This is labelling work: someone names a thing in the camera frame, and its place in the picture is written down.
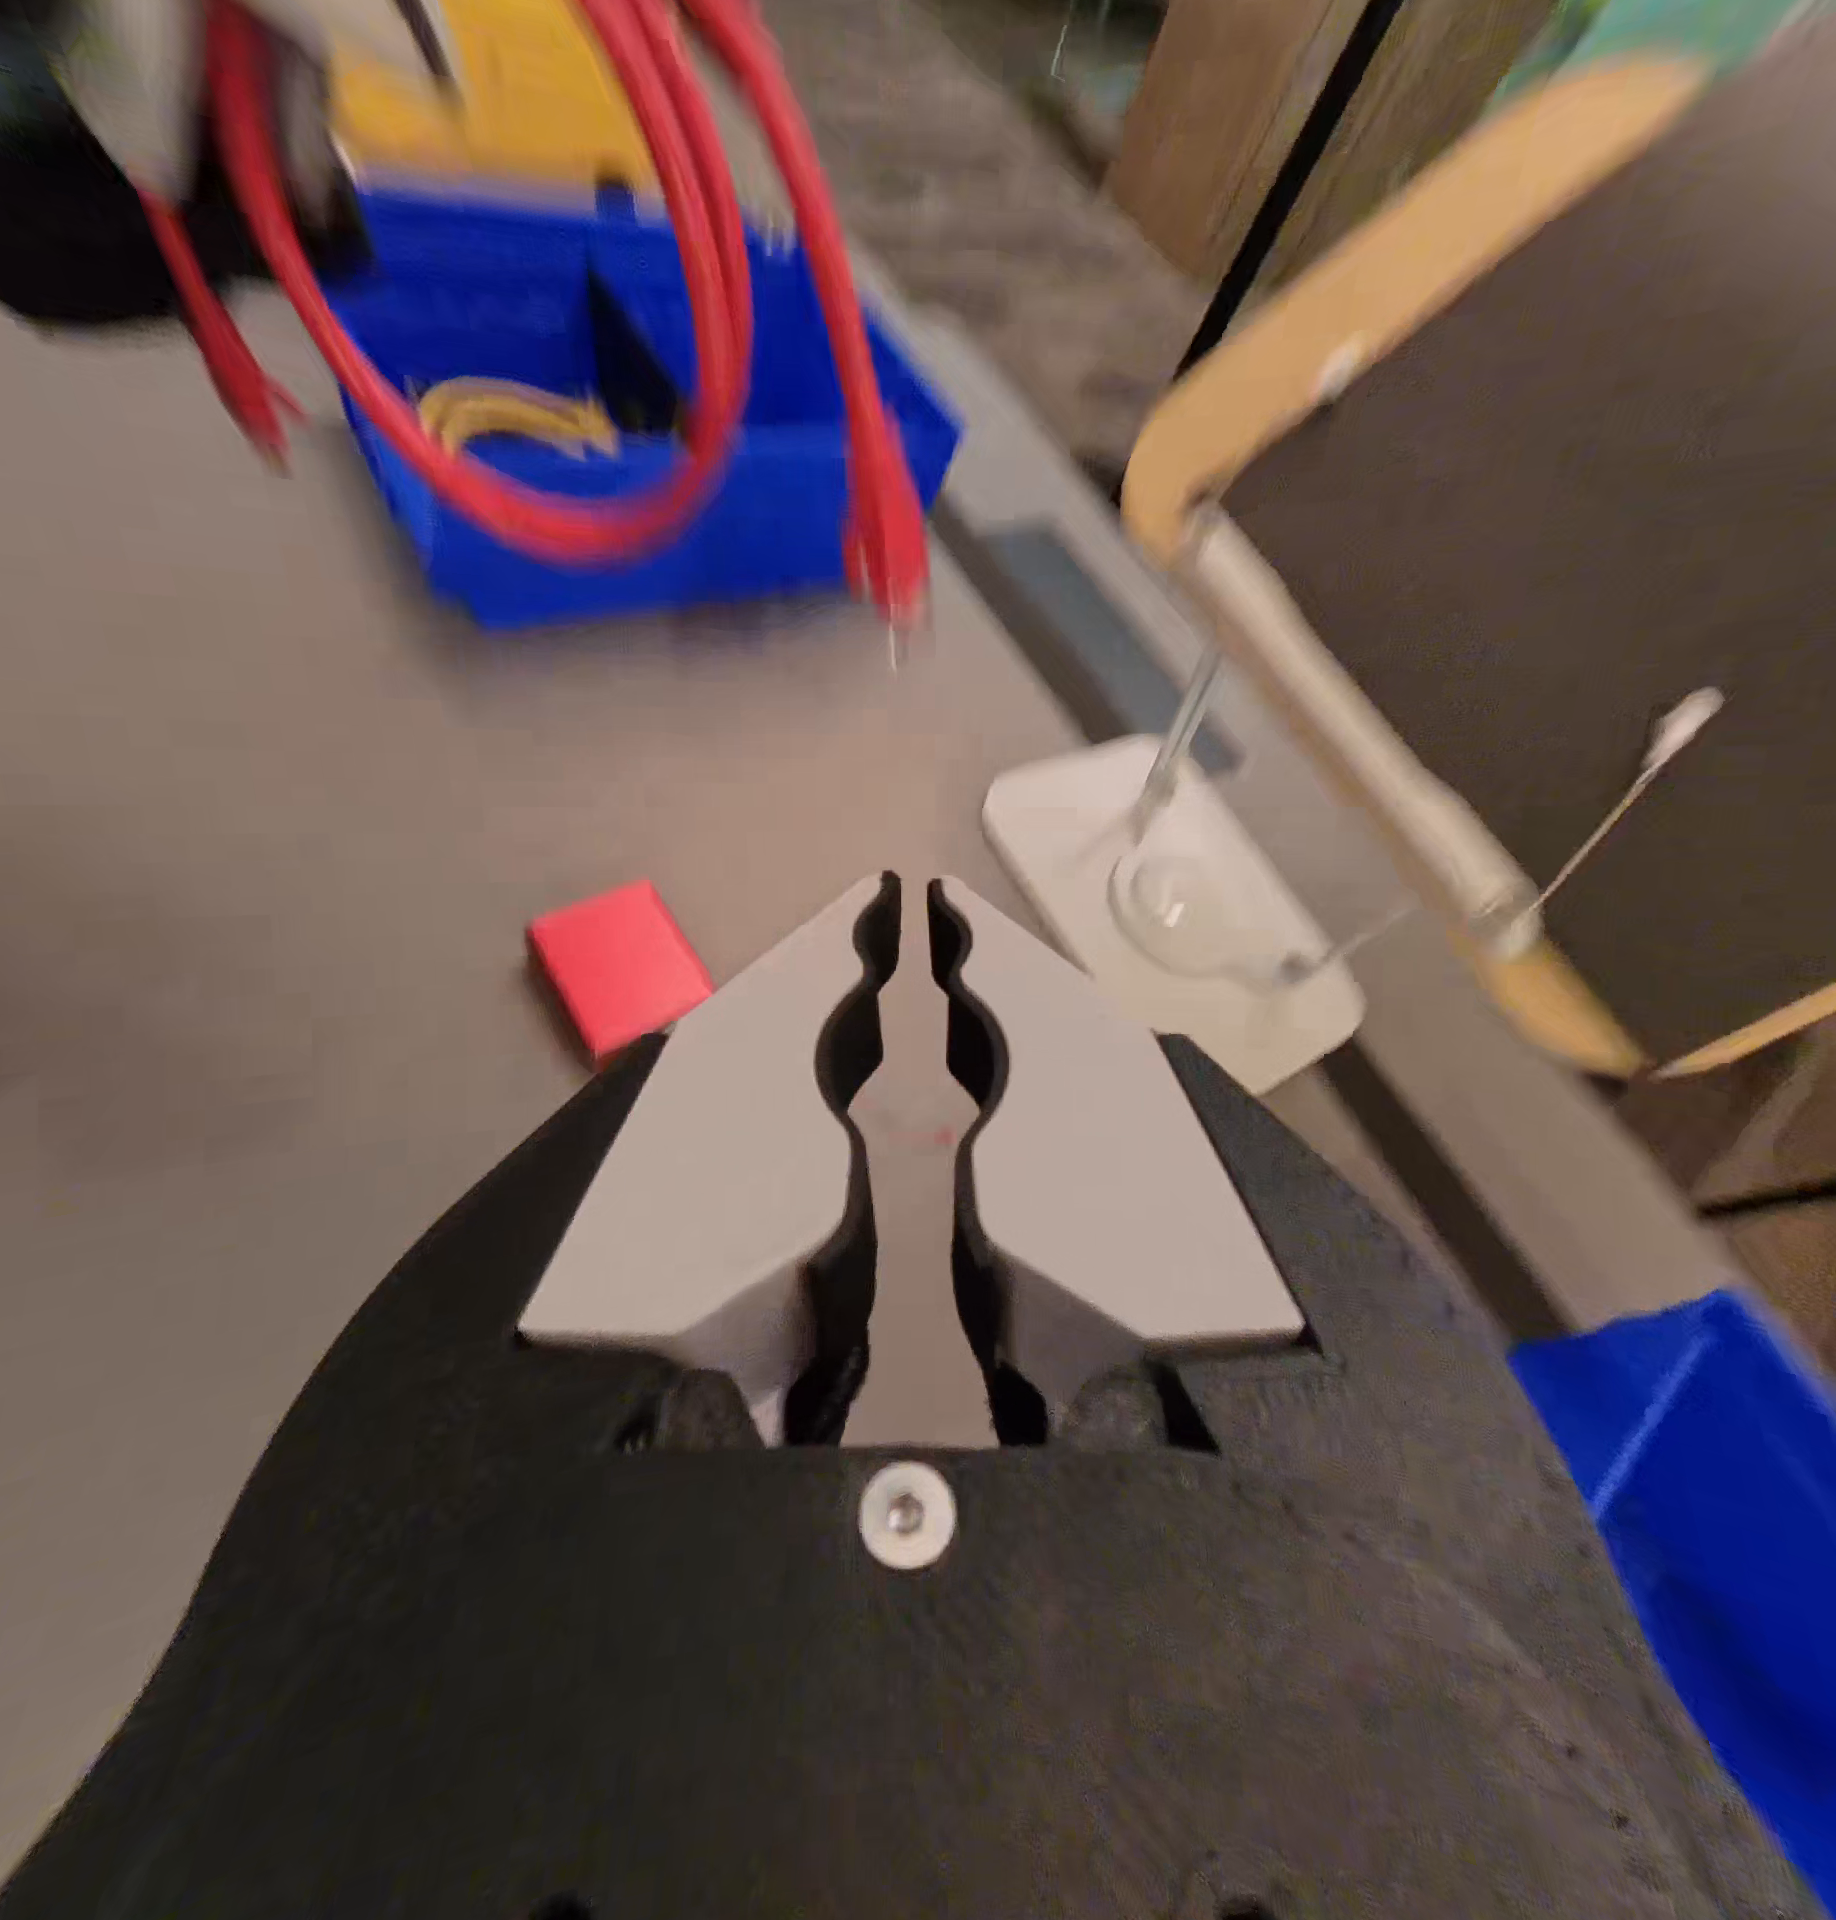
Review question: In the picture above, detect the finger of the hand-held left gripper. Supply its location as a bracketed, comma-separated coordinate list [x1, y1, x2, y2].
[63, 0, 210, 201]

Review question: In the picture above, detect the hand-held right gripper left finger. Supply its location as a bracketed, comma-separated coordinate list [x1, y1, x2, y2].
[518, 869, 903, 1450]

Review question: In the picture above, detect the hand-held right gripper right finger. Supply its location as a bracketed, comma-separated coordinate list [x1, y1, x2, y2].
[924, 873, 1307, 1450]

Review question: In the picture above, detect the red ethernet cable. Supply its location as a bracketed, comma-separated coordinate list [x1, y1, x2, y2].
[137, 0, 936, 634]

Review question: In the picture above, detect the blue plastic bin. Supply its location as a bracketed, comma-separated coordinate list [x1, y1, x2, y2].
[324, 182, 963, 634]
[1506, 1290, 1836, 1920]

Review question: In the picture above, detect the person's left hand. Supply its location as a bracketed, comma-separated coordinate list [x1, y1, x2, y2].
[0, 15, 371, 326]

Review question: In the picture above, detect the small red block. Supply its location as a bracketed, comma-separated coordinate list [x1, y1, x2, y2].
[522, 878, 716, 1073]

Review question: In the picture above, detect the yellow plastic bin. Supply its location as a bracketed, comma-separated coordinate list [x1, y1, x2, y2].
[324, 0, 665, 189]

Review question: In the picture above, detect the black bin divider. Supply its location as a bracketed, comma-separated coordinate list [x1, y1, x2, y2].
[585, 263, 679, 441]

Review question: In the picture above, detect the tan board with black panel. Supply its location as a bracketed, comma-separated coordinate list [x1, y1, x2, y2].
[1120, 0, 1836, 1084]

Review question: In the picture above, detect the black floor lamp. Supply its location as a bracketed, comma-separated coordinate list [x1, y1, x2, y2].
[1181, 0, 1403, 378]

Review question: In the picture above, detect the large cardboard box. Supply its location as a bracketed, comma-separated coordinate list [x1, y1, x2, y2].
[1104, 0, 1552, 291]

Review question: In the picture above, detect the yellow ethernet cable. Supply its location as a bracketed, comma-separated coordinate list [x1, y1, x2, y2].
[414, 373, 620, 462]

